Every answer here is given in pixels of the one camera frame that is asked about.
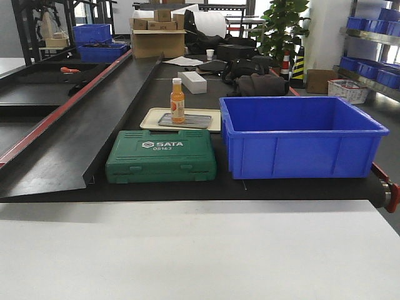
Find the small metal tray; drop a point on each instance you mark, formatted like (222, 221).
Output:
(190, 121)

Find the beige plastic tray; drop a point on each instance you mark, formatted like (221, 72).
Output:
(151, 119)

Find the orange juice bottle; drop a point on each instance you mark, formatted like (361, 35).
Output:
(177, 99)

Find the green SATA tool case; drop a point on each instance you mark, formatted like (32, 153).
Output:
(144, 157)

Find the white rectangular box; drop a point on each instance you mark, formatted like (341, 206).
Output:
(195, 83)

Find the dark grey folded jacket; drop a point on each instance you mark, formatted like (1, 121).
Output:
(259, 85)

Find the large blue plastic bin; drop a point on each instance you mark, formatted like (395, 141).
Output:
(298, 137)

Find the white paper cup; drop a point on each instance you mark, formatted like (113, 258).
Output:
(209, 54)

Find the black bag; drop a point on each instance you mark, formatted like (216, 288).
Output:
(244, 67)

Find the orange white traffic cone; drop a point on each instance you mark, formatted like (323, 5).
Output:
(284, 70)

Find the black yellow traffic cone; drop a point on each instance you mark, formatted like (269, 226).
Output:
(297, 77)

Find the large cardboard box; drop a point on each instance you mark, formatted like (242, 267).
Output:
(151, 43)

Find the black slanted ramp panel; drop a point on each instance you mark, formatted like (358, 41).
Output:
(64, 150)

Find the green potted plant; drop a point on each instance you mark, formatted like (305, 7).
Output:
(282, 29)

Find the blue crate on left table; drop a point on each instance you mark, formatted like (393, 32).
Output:
(105, 54)

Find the white wire basket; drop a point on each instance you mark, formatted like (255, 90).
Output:
(351, 91)

